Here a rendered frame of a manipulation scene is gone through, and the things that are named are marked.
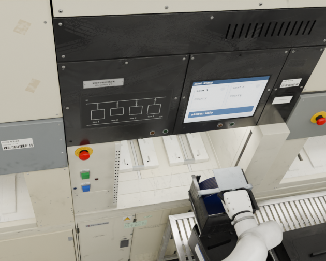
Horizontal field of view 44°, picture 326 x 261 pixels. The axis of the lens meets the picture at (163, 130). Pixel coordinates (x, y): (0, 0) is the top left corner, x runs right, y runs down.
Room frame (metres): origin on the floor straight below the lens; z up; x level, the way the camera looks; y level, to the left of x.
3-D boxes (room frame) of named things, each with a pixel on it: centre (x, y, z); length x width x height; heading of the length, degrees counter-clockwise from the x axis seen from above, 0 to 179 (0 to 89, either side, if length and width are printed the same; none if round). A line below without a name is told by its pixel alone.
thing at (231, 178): (0.92, -0.30, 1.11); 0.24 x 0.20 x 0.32; 111
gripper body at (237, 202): (0.82, -0.34, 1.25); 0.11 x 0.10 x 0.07; 21
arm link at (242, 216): (0.77, -0.36, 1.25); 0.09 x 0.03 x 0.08; 111
